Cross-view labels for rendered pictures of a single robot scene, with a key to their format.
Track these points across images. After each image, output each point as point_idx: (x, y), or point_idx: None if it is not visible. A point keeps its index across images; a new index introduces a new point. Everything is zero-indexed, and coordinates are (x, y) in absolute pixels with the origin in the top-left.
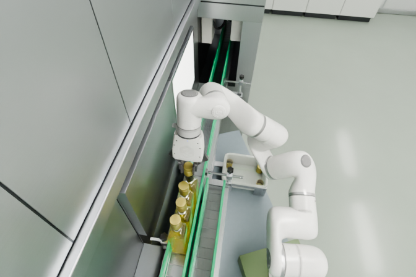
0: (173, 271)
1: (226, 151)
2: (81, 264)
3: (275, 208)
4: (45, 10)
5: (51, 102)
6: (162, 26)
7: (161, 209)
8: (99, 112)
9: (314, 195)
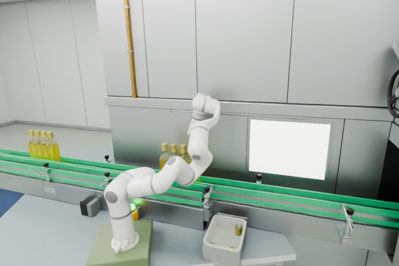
0: None
1: (260, 237)
2: (143, 101)
3: (153, 170)
4: (176, 32)
5: (165, 53)
6: (262, 82)
7: None
8: (180, 73)
9: (151, 181)
